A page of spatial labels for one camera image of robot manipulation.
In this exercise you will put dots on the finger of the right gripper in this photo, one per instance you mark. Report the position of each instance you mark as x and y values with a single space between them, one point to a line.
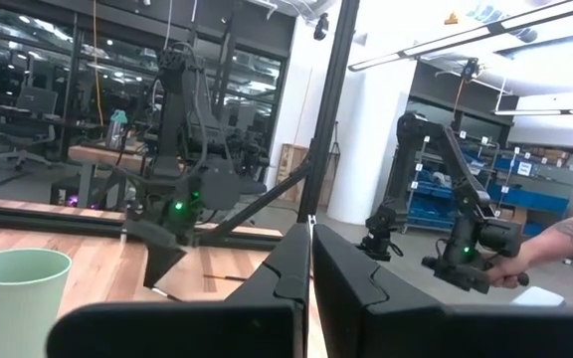
169 258
153 258

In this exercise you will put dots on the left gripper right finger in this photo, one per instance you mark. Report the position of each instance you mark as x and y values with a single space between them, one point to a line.
366 323

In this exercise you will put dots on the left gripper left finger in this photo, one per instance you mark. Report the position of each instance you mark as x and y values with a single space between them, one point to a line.
266 323

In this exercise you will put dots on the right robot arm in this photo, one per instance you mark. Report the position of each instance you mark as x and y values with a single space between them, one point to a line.
177 124

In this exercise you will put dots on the person's forearm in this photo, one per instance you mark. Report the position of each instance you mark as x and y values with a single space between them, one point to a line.
565 238

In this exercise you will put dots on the wooden work table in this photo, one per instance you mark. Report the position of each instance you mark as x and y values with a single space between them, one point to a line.
102 154

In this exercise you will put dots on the teal lid water bottle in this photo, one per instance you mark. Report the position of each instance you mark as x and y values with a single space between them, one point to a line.
116 131

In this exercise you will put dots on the wooden crate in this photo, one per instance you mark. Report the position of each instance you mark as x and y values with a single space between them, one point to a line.
289 169

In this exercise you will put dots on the person's hand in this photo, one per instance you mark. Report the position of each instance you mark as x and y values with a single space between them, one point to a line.
503 273

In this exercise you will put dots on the mint green cup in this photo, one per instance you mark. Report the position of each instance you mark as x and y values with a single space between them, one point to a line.
13 308

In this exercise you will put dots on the white flat object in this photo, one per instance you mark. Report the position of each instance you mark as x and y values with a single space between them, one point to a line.
537 297

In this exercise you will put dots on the white building column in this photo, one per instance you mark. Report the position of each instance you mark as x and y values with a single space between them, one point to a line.
371 149

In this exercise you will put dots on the grey office chair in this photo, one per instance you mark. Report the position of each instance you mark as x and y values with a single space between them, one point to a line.
35 102

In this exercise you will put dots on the blue bin storage shelf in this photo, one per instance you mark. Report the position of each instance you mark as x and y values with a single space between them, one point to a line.
525 199

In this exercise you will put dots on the long ceiling light strip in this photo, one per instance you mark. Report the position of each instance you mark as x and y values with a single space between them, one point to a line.
540 112
401 52

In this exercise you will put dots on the black aluminium frame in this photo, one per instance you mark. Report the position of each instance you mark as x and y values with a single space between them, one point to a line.
328 124

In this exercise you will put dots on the black ceiling camera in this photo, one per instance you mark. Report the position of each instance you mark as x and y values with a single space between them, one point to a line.
321 27

